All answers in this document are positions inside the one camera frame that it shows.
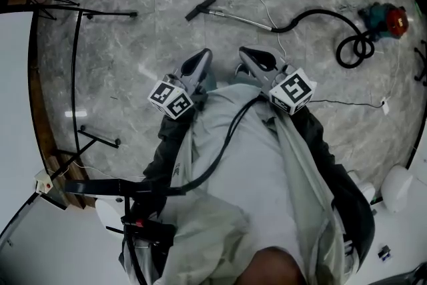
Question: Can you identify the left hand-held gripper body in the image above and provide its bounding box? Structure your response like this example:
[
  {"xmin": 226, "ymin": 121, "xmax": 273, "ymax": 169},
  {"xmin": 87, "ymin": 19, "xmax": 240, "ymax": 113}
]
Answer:
[{"xmin": 148, "ymin": 69, "xmax": 216, "ymax": 119}]

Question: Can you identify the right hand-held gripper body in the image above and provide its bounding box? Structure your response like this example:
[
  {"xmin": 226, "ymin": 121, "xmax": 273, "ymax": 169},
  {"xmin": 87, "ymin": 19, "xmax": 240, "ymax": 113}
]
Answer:
[{"xmin": 260, "ymin": 65, "xmax": 318, "ymax": 116}]

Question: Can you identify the person's right forearm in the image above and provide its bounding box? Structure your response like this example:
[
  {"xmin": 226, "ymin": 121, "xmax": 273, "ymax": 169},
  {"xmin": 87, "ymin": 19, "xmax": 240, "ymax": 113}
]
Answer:
[{"xmin": 290, "ymin": 105, "xmax": 348, "ymax": 178}]

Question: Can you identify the person's left forearm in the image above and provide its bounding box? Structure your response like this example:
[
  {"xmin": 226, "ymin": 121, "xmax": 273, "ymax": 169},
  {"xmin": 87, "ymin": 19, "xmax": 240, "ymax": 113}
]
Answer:
[{"xmin": 143, "ymin": 105, "xmax": 207, "ymax": 193}]

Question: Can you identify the green and red vacuum cleaner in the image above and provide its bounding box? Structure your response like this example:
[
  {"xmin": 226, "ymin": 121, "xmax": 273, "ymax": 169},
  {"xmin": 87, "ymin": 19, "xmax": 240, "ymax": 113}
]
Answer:
[{"xmin": 358, "ymin": 2, "xmax": 410, "ymax": 43}]

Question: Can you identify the person's torso in white clothing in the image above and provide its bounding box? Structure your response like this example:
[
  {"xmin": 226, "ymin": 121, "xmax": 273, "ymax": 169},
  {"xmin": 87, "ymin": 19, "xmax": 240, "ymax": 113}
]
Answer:
[{"xmin": 118, "ymin": 83, "xmax": 376, "ymax": 285}]

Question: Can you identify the white rounded chair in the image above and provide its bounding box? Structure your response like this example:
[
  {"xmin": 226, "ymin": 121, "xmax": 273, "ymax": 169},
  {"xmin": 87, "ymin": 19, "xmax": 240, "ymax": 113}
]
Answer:
[
  {"xmin": 346, "ymin": 170, "xmax": 376, "ymax": 205},
  {"xmin": 382, "ymin": 165, "xmax": 414, "ymax": 214},
  {"xmin": 95, "ymin": 196, "xmax": 127, "ymax": 235}
]

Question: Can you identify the black office chair base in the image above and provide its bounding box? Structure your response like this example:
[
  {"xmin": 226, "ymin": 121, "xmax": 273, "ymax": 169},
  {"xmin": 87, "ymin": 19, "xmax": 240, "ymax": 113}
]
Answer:
[{"xmin": 413, "ymin": 47, "xmax": 427, "ymax": 87}]

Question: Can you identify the black box with red button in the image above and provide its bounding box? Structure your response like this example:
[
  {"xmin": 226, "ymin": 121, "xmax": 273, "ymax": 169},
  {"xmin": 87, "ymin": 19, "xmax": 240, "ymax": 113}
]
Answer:
[{"xmin": 120, "ymin": 215, "xmax": 177, "ymax": 246}]

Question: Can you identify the white desk with wooden edge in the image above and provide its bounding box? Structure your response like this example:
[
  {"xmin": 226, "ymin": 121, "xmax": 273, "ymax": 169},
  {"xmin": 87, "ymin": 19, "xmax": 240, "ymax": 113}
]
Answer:
[{"xmin": 0, "ymin": 8, "xmax": 97, "ymax": 285}]

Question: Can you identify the white box with red button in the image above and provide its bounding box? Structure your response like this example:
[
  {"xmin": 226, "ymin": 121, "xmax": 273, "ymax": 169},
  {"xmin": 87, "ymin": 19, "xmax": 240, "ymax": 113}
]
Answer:
[{"xmin": 34, "ymin": 170, "xmax": 54, "ymax": 194}]

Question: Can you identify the person's face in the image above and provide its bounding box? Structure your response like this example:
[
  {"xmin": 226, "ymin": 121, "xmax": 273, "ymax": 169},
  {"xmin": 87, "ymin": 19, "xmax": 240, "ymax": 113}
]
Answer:
[{"xmin": 240, "ymin": 246, "xmax": 310, "ymax": 285}]

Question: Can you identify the thin black cable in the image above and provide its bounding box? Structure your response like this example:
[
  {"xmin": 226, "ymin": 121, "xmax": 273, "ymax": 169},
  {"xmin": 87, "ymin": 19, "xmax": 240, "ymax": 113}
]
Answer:
[{"xmin": 308, "ymin": 98, "xmax": 386, "ymax": 108}]

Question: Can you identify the white power cable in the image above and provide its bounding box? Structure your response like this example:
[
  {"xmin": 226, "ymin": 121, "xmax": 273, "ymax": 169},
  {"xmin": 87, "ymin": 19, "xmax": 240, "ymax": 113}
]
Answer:
[{"xmin": 211, "ymin": 0, "xmax": 290, "ymax": 61}]

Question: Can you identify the black vacuum hose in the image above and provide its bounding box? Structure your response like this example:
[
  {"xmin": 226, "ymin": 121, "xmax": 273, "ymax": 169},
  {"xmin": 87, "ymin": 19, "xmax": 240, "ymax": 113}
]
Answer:
[{"xmin": 272, "ymin": 9, "xmax": 376, "ymax": 69}]

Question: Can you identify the black twin cable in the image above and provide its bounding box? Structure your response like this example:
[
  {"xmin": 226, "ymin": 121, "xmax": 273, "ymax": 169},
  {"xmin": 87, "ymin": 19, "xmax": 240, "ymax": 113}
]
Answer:
[{"xmin": 181, "ymin": 96, "xmax": 264, "ymax": 194}]

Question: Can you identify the black metal desk leg frame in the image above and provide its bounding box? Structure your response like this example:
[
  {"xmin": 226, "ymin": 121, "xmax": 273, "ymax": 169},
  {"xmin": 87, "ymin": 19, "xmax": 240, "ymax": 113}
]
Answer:
[{"xmin": 71, "ymin": 8, "xmax": 138, "ymax": 154}]

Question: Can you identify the thick black cable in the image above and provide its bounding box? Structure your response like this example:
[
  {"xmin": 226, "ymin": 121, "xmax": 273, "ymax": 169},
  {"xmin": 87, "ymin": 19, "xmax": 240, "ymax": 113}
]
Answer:
[{"xmin": 123, "ymin": 196, "xmax": 149, "ymax": 285}]

